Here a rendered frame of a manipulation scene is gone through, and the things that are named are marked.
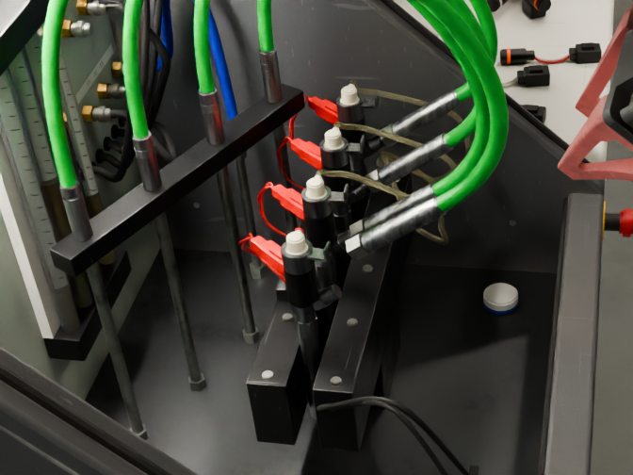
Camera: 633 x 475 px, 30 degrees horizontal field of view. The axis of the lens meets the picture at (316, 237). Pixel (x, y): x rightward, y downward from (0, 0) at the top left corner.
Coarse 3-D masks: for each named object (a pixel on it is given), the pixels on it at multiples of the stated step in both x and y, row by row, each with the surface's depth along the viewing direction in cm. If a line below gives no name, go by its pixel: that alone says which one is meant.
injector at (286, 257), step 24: (288, 264) 102; (312, 264) 103; (288, 288) 104; (312, 288) 104; (336, 288) 105; (312, 312) 106; (312, 336) 108; (312, 360) 110; (312, 384) 112; (312, 408) 114
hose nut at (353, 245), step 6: (360, 234) 100; (348, 240) 101; (354, 240) 100; (360, 240) 100; (348, 246) 100; (354, 246) 100; (360, 246) 100; (348, 252) 100; (354, 252) 100; (360, 252) 100; (366, 252) 100; (372, 252) 101; (354, 258) 101; (360, 258) 101
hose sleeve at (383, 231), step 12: (420, 204) 97; (432, 204) 96; (396, 216) 98; (408, 216) 97; (420, 216) 96; (432, 216) 96; (372, 228) 99; (384, 228) 98; (396, 228) 98; (408, 228) 97; (372, 240) 99; (384, 240) 99
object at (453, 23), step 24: (432, 0) 84; (48, 24) 93; (456, 24) 85; (48, 48) 94; (480, 48) 86; (48, 72) 96; (480, 72) 87; (48, 96) 97; (504, 96) 88; (48, 120) 99; (504, 120) 89; (504, 144) 91; (72, 168) 102; (480, 168) 92; (72, 192) 103; (456, 192) 94
